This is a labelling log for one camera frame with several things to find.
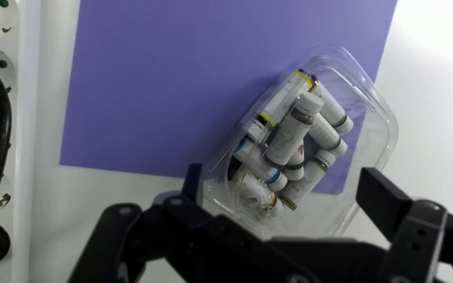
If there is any short white tube yellow band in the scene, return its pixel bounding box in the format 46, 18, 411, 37
244, 111, 279, 145

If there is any white tube with black band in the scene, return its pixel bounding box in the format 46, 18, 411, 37
310, 79, 356, 136

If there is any white tube with grey ring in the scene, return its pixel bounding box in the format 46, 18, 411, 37
310, 111, 350, 158

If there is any large white tube grey band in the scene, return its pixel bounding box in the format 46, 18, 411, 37
265, 92, 326, 166

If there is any clear plastic container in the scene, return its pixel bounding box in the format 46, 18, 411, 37
205, 45, 400, 240

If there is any white multi-socket power strip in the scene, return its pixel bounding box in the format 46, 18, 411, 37
0, 0, 43, 283

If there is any purple rectangular mat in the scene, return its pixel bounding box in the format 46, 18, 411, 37
59, 0, 400, 196

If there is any white tube with blue band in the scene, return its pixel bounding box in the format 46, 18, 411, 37
233, 136, 290, 191

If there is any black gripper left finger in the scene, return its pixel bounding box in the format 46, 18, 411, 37
68, 163, 312, 283

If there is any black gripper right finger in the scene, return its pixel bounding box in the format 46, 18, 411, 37
356, 166, 453, 283

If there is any white tube with brown marks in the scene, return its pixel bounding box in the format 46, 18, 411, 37
233, 171, 287, 218

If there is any white tube with green band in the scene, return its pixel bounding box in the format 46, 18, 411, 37
280, 149, 339, 211

